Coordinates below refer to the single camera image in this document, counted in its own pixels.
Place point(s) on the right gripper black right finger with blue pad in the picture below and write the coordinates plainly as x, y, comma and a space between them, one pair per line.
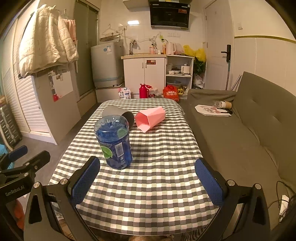
242, 211

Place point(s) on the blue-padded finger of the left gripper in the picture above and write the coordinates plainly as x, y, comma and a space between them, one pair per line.
8, 159

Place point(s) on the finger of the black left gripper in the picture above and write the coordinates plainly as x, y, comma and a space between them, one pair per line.
34, 164

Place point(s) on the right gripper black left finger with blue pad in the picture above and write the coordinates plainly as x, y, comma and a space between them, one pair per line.
40, 219

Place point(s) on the blue plastic bottle cup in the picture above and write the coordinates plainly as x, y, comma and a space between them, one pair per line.
112, 133

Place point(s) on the grey cylindrical cup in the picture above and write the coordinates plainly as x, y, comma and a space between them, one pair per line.
114, 110

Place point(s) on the pink faceted cup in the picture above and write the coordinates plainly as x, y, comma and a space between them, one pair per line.
147, 119

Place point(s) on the grey fabric sofa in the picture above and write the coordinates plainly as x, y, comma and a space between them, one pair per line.
256, 144

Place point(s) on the grey white checkered tablecloth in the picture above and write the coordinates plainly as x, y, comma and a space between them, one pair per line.
159, 193

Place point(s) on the white printed board on sofa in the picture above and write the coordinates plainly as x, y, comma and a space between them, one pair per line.
208, 110

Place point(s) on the white detergent refill pouch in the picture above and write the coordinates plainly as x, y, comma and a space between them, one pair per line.
124, 93

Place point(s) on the beige quilted jacket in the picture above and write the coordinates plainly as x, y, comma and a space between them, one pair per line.
45, 43

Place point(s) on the white washing machine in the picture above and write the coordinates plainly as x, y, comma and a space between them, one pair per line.
107, 65

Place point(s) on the red thermos jug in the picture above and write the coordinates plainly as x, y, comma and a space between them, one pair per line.
144, 90

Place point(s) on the red shopping bag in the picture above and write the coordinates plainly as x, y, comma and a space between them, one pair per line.
171, 92

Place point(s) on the white kitchen cabinet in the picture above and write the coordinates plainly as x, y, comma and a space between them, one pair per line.
148, 69

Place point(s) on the white open shelf unit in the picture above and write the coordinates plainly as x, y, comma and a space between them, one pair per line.
179, 73

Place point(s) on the yellow plastic bag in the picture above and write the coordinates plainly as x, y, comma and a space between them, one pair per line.
200, 54

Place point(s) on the white electric kettle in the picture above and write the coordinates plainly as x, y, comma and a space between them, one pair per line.
170, 48

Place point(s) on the white charger with cable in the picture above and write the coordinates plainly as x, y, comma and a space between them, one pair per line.
280, 208

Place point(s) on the black door handle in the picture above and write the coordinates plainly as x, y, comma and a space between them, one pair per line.
228, 53

